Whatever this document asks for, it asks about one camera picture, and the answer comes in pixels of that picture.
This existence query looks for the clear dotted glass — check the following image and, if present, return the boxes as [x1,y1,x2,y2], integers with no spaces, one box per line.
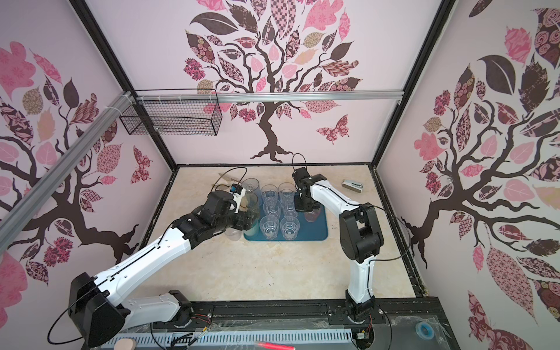
[225,230,242,242]

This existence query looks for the yellow transparent cup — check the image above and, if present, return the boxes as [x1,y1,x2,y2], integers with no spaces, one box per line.
[241,192,260,214]

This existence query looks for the clear faceted glass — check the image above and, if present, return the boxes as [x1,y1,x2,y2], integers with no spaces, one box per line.
[263,198,282,218]
[259,214,280,240]
[261,184,279,201]

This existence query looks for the tall frosted blue cup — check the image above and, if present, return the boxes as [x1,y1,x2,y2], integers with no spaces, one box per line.
[242,178,261,196]

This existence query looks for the teal dotted plastic cup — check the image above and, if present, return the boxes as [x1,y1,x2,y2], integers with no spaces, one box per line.
[244,220,260,237]

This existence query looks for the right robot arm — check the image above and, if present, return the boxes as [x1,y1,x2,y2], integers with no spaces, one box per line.
[293,167,384,322]

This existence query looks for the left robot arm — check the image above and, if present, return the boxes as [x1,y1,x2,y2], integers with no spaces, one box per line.
[67,185,255,348]

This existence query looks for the teal plastic tray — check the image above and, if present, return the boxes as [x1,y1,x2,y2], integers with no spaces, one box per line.
[243,193,328,242]

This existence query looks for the clear ribbed short glass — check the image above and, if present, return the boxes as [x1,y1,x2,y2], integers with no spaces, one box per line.
[279,182,295,202]

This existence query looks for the metal tongs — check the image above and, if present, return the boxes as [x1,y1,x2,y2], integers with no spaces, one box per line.
[216,173,242,187]

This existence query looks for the small white black device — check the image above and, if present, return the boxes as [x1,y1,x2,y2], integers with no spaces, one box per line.
[342,179,364,193]

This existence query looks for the pink pen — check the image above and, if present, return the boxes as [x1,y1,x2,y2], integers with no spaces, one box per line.
[255,342,295,350]

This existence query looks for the beige round sponge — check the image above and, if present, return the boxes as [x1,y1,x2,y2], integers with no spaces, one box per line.
[113,338,137,350]

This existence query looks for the blue tape roll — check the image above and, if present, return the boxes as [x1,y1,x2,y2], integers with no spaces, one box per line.
[415,322,435,341]

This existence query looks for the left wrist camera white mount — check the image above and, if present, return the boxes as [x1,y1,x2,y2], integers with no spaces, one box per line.
[230,183,246,214]

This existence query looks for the aluminium rail back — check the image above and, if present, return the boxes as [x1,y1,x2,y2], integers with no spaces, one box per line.
[136,90,404,103]

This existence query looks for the aluminium rail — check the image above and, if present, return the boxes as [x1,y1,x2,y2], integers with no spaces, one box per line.
[136,90,404,103]
[1,91,135,252]

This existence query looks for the black wire basket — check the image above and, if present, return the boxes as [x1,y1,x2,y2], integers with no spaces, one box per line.
[120,87,223,137]

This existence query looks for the white slotted cable duct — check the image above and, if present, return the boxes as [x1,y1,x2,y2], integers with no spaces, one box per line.
[99,329,354,349]

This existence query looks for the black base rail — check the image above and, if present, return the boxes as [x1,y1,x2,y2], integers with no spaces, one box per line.
[152,297,443,329]

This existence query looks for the aluminium rail left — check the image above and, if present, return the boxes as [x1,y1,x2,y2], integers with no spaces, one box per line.
[1,91,135,252]

